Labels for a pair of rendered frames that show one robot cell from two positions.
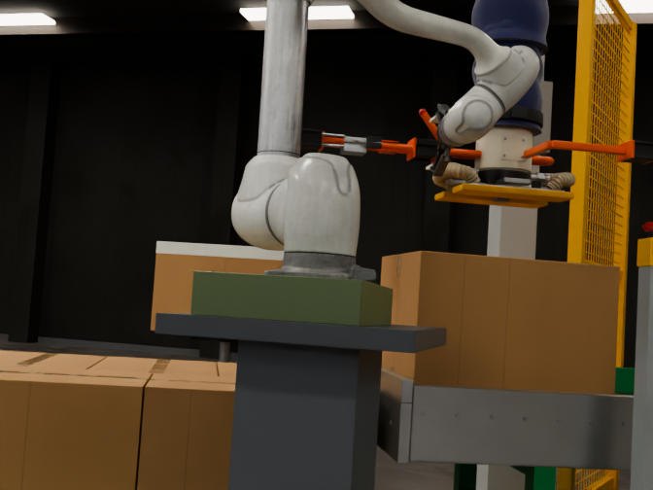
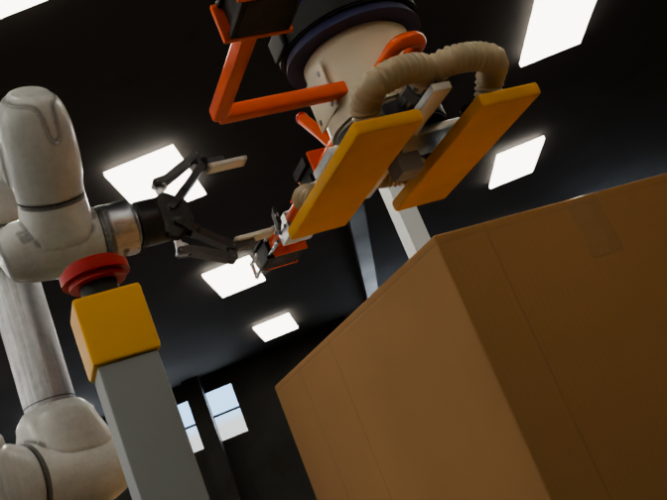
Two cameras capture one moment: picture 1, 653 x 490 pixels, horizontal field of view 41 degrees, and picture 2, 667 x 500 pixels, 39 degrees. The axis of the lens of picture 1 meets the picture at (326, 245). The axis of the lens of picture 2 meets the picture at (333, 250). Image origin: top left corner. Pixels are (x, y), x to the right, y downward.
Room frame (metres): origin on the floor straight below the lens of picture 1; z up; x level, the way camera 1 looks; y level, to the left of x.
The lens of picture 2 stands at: (2.13, -1.75, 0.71)
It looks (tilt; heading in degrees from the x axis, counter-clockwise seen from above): 15 degrees up; 74
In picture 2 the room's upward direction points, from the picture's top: 22 degrees counter-clockwise
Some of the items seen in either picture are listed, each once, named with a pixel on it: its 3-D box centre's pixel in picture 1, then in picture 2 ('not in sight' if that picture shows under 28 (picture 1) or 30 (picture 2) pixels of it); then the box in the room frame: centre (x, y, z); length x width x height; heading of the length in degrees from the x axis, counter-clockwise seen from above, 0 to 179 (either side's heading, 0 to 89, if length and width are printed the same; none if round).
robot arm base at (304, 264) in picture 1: (327, 269); not in sight; (1.84, -0.01, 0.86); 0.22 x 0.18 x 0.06; 70
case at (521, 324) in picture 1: (492, 327); (517, 421); (2.63, -0.51, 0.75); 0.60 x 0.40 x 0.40; 102
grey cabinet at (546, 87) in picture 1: (526, 116); not in sight; (3.57, -0.80, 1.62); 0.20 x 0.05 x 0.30; 98
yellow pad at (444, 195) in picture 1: (491, 194); (455, 144); (2.72, -0.51, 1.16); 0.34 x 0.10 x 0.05; 99
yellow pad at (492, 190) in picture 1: (513, 188); (344, 171); (2.53, -0.54, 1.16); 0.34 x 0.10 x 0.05; 99
